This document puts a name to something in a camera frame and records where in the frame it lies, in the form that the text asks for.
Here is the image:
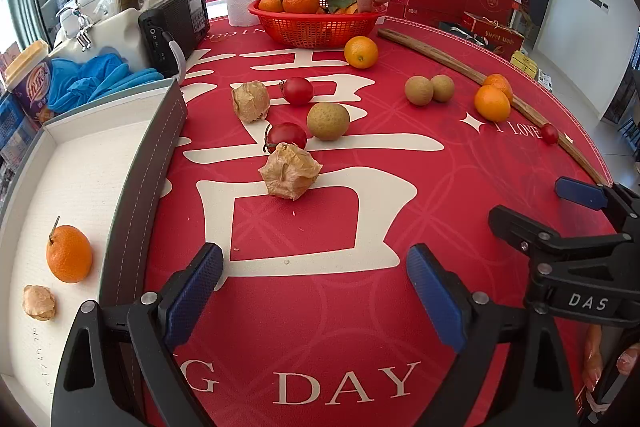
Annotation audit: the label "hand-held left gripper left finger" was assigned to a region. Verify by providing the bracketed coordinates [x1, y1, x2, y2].
[51, 243, 224, 427]

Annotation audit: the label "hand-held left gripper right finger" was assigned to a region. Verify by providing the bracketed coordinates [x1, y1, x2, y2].
[406, 243, 581, 427]

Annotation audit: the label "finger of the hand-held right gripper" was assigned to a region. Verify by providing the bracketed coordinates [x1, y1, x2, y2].
[555, 176, 640, 235]
[488, 205, 633, 269]

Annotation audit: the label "small orange kumquat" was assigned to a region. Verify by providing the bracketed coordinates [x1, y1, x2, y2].
[482, 73, 514, 102]
[473, 85, 512, 123]

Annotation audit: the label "grey box with white lining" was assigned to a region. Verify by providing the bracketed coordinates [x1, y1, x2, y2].
[0, 77, 188, 427]

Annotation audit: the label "red cherry tomato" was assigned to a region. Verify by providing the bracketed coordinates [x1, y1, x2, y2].
[279, 77, 315, 106]
[263, 122, 308, 154]

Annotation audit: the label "large brown longan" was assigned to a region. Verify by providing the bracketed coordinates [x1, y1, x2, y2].
[306, 102, 350, 141]

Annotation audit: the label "person's right hand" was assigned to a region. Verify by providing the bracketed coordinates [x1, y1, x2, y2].
[581, 326, 640, 404]

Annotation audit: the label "red printed table mat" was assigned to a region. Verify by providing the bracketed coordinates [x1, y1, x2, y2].
[142, 14, 616, 427]

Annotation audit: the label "orange with stem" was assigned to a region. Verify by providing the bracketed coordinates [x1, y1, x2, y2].
[46, 216, 94, 284]

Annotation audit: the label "small yellow box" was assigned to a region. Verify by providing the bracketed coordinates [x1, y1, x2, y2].
[510, 51, 541, 80]

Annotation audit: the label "small dried physalis husk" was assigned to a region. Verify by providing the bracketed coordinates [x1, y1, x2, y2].
[22, 284, 57, 322]

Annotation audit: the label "small brown longan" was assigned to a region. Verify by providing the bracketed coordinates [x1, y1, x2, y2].
[430, 74, 456, 103]
[404, 76, 434, 106]

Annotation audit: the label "red box with ribbon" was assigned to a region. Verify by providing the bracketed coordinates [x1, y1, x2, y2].
[461, 11, 526, 60]

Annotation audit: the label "long wooden stick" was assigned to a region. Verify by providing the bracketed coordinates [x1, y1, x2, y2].
[377, 28, 608, 186]

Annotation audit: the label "dark green gift bag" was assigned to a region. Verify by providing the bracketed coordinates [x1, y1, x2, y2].
[439, 22, 496, 52]

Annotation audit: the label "blue rubber gloves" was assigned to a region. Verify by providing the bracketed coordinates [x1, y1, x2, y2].
[47, 52, 166, 115]

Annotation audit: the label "round orange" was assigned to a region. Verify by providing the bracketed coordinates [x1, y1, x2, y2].
[343, 36, 379, 70]

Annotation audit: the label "blue packet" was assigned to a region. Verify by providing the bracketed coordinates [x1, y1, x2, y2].
[0, 94, 38, 168]

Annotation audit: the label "purple label paper tub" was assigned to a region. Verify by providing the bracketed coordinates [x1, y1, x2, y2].
[4, 39, 53, 128]

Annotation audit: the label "white ceramic jar with tap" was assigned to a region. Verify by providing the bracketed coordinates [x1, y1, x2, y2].
[50, 0, 151, 72]

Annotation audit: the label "black portable radio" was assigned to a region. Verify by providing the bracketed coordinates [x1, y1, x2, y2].
[138, 0, 210, 86]

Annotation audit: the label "red plastic basket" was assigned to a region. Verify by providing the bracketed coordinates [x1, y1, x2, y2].
[248, 0, 388, 50]

